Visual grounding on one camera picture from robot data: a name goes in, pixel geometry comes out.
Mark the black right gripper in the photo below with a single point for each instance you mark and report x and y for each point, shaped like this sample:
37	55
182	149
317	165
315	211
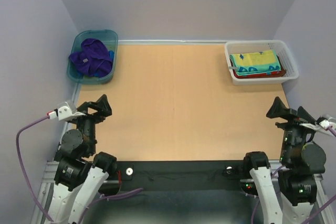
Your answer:
279	108

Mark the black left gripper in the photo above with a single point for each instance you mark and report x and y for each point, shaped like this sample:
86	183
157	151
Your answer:
102	104

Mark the red towel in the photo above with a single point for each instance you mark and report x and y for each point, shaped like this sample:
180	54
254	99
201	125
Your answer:
273	74

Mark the blue towel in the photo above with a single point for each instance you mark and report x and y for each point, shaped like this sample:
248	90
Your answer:
255	62

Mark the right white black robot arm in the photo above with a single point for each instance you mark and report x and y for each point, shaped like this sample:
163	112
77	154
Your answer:
288	195

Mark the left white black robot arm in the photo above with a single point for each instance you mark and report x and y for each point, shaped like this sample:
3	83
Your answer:
81	171

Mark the purple towel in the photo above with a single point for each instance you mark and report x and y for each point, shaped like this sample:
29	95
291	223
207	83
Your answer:
93	60

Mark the white plastic mesh basket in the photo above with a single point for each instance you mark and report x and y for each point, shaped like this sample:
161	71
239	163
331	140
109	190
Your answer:
279	47

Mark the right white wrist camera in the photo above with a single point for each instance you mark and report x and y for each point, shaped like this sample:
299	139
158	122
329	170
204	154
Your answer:
324	124

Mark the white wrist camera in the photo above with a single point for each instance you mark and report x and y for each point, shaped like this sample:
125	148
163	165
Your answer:
66	111
324	124

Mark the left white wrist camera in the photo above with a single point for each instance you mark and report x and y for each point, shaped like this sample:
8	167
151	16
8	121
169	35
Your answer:
66	111

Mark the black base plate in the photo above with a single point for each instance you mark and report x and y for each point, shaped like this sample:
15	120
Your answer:
183	175

